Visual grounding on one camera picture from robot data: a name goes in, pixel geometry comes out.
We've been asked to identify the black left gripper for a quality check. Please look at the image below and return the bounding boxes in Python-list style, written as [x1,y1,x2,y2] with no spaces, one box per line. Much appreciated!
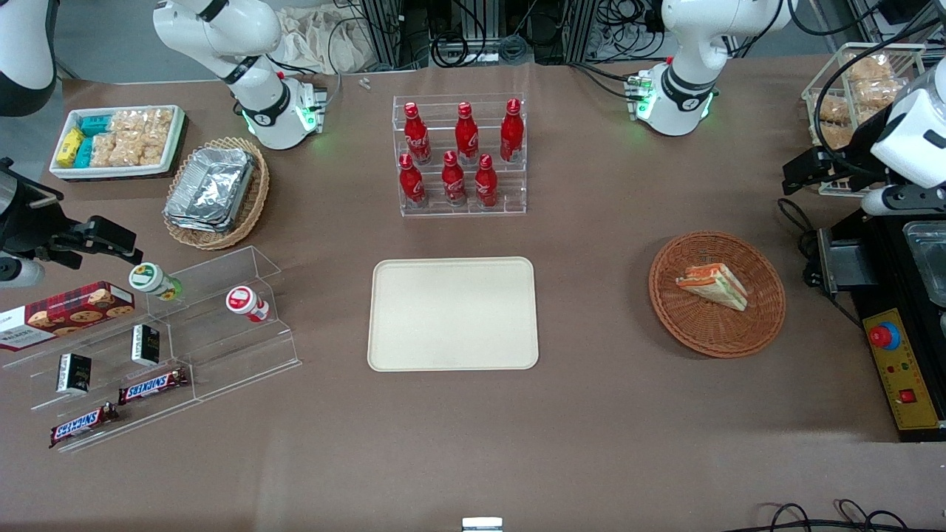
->
[782,145,889,197]

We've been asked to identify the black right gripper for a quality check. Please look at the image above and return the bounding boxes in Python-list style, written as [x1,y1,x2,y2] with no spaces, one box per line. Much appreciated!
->
[0,157,143,271]

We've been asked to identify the triangular sandwich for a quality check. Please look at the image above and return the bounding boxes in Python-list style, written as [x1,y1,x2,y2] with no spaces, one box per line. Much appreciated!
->
[676,262,749,313]

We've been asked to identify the white rectangular snack tray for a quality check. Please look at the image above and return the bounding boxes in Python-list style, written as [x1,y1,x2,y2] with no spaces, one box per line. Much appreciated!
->
[49,105,186,181]

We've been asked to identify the aluminium foil tray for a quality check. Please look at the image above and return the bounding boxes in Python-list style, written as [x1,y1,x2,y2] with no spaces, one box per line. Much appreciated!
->
[167,146,256,224]
[163,205,236,235]

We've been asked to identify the light oval wicker basket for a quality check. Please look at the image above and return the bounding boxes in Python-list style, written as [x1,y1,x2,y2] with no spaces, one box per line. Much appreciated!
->
[162,136,270,251]

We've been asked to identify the brown round wicker basket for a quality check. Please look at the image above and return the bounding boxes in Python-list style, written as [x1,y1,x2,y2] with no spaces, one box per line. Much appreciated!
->
[648,231,786,360]

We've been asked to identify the cream plastic tray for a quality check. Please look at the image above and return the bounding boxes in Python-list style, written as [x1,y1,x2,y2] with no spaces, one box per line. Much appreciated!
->
[367,256,540,372]

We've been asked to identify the green lid small bottle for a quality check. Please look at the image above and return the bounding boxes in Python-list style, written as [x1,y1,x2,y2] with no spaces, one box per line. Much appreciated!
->
[129,262,183,302]

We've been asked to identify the fried snack bag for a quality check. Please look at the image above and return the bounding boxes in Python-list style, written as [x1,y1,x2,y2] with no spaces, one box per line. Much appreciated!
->
[809,93,852,123]
[851,77,904,109]
[811,121,862,150]
[846,54,894,82]

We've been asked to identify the red tartan cookie box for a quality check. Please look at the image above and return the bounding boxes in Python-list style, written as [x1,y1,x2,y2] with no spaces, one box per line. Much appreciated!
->
[0,281,137,353]

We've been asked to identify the clear rice cracker bag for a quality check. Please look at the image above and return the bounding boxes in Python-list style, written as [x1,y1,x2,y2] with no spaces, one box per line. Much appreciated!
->
[89,132,120,168]
[111,111,147,168]
[140,109,175,166]

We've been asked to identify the small black box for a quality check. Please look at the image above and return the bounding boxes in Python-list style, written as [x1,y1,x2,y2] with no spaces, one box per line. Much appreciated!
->
[56,353,94,395]
[132,324,162,368]

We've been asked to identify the yellow snack pack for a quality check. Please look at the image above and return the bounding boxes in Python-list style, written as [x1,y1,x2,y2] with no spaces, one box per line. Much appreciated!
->
[56,127,86,168]

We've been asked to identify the red lid small bottle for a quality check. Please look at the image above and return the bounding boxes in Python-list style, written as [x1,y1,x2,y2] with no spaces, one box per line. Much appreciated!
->
[225,286,271,324]

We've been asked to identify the snickers chocolate bar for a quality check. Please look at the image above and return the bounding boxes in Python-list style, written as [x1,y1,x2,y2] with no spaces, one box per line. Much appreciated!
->
[118,367,190,406]
[49,402,120,449]

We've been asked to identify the clear acrylic stepped shelf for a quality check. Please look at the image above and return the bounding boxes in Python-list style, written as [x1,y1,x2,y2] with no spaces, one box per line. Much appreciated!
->
[0,245,303,454]

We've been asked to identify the steel pan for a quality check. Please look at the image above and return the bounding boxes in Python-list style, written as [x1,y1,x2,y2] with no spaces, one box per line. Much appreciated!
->
[902,220,946,308]

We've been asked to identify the black machine with yellow panel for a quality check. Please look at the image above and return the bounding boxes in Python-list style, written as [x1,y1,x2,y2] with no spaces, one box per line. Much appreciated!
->
[816,207,946,443]

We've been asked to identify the beige cloth bag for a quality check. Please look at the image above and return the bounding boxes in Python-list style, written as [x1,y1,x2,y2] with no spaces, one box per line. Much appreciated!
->
[276,6,387,76]

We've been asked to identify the red cola bottle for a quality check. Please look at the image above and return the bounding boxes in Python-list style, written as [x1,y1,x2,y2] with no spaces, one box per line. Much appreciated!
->
[500,98,525,164]
[455,102,480,164]
[441,151,469,208]
[398,154,428,210]
[404,102,433,166]
[474,154,500,209]

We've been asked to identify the clear acrylic bottle rack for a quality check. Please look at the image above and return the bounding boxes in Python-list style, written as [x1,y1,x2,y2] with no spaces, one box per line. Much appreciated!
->
[392,92,528,218]

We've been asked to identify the black machine power cable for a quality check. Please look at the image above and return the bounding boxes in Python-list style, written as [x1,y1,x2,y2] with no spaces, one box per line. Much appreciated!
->
[777,197,864,327]

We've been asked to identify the white wire basket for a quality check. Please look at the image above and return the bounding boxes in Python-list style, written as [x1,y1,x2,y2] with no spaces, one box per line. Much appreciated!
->
[801,42,929,199]

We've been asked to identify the black left arm base cable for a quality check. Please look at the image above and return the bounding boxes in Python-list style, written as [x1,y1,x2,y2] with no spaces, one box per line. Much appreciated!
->
[568,62,645,101]

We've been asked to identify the black arm base cable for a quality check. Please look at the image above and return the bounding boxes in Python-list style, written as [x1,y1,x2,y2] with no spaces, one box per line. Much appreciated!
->
[265,53,344,113]
[568,62,645,101]

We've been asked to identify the black right arm base cable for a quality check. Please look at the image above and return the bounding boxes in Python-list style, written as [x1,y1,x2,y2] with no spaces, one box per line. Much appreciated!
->
[265,53,344,113]

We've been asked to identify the aluminium frame rack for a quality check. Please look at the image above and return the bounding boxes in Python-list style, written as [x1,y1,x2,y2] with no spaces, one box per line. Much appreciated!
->
[361,0,618,71]

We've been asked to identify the black floor cables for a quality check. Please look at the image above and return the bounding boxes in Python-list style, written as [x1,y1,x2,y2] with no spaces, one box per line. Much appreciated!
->
[743,499,946,532]

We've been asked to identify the coiled black cable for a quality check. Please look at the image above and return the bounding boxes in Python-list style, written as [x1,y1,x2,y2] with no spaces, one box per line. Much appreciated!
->
[431,28,477,69]

